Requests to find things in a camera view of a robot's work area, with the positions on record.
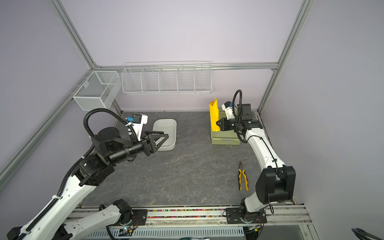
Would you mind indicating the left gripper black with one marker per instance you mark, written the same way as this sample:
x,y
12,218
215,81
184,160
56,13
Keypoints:
x,y
148,143

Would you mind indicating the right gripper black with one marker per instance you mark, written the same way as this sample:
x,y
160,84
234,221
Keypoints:
x,y
224,126

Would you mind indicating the yellow paper napkin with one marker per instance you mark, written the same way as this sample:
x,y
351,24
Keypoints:
x,y
214,115

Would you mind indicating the white oval plastic tub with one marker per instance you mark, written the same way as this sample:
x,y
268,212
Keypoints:
x,y
169,127

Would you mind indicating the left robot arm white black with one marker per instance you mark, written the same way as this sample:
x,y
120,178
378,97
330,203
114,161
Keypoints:
x,y
107,150

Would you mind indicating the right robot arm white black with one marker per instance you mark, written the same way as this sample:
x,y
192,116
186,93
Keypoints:
x,y
276,182

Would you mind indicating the green perforated plastic basket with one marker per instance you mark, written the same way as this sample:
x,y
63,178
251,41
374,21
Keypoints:
x,y
224,137

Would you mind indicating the yellow black pliers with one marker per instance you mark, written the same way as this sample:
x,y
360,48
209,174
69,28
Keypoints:
x,y
242,178

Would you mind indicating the white mesh box basket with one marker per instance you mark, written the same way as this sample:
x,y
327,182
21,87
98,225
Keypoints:
x,y
99,90

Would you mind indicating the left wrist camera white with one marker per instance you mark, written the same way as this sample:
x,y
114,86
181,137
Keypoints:
x,y
135,126

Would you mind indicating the white wire wall rack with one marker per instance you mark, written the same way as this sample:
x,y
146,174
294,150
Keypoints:
x,y
167,77

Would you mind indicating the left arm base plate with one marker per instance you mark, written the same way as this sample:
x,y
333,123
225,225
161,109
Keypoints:
x,y
135,217

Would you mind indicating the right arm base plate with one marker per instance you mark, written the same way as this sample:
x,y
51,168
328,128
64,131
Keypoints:
x,y
240,216

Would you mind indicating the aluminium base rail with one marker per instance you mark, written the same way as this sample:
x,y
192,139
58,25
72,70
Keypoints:
x,y
204,216

